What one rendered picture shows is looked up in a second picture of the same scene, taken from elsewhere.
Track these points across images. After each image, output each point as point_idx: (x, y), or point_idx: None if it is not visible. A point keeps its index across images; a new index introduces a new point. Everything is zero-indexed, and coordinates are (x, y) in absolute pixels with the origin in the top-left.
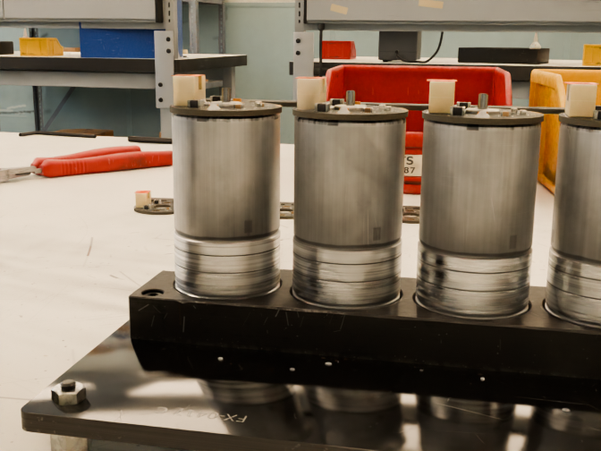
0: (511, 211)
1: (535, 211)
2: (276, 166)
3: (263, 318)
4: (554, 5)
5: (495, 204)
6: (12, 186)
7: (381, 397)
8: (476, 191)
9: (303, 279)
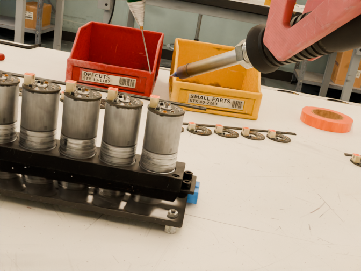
0: (86, 126)
1: None
2: (16, 101)
3: (6, 150)
4: None
5: (80, 123)
6: None
7: (36, 179)
8: (75, 119)
9: (21, 139)
